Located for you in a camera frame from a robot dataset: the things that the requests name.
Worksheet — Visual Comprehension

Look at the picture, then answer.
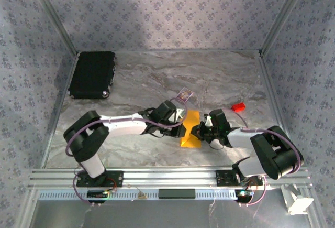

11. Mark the yellow paper sheet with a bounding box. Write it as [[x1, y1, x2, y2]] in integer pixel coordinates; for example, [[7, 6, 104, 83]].
[[180, 109, 203, 149]]

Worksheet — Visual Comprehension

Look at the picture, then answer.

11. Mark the small purple card box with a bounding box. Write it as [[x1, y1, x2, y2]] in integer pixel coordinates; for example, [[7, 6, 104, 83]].
[[176, 86, 194, 102]]

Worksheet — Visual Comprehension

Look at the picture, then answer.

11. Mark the small red block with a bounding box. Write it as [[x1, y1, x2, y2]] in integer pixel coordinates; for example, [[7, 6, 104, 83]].
[[231, 102, 247, 113]]

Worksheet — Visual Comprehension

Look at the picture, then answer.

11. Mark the black rectangular bar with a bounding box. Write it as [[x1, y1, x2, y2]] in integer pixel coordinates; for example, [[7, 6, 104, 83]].
[[158, 189, 196, 200]]

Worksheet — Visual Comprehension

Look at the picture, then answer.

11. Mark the black ribbed hard case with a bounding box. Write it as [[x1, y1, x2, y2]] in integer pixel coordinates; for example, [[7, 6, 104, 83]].
[[67, 51, 118, 100]]

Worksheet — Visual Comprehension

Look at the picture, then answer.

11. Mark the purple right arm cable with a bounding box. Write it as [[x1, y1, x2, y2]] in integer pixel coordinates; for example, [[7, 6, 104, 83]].
[[221, 108, 302, 208]]

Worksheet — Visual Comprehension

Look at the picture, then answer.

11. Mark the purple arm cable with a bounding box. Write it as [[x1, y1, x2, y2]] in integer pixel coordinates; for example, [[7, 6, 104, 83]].
[[221, 108, 302, 208], [65, 97, 188, 208]]

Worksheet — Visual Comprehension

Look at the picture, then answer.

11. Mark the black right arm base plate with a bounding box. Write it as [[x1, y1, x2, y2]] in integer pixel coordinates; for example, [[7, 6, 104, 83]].
[[215, 169, 264, 187]]

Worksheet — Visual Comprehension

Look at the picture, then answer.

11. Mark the wide aluminium rail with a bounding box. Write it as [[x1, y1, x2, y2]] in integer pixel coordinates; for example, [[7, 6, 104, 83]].
[[28, 167, 314, 190]]

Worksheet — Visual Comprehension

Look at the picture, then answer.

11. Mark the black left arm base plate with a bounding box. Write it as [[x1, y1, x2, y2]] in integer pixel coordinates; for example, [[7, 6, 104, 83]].
[[75, 170, 124, 188]]

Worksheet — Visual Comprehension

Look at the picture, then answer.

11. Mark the aluminium frame bar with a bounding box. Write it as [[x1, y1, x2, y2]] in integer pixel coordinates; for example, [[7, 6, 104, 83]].
[[259, 53, 299, 167], [41, 52, 81, 168]]

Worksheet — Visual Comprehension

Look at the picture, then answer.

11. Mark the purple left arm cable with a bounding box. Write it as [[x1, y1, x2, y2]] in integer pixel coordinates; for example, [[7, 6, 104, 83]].
[[65, 97, 188, 208]]

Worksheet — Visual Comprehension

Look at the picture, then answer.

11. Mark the white plastic bracket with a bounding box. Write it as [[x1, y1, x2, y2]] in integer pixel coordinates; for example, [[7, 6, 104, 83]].
[[280, 183, 315, 215]]

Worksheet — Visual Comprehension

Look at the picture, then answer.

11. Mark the slotted grey cable duct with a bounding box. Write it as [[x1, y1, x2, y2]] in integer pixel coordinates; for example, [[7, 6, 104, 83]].
[[38, 189, 252, 201]]

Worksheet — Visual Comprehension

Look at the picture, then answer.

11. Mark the aluminium frame post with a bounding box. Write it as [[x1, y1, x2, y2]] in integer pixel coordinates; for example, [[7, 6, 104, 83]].
[[260, 0, 314, 55], [27, 0, 79, 55]]

